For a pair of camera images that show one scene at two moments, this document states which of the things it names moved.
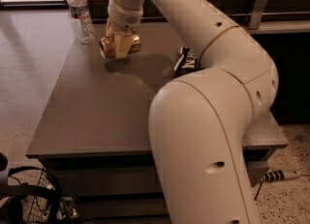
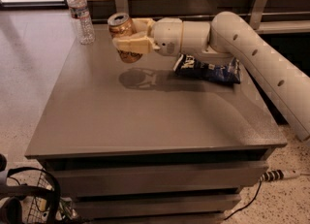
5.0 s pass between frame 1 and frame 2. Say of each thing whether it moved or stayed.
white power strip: stayed
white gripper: moved
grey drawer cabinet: stayed
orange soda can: moved
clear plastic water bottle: stayed
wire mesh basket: stayed
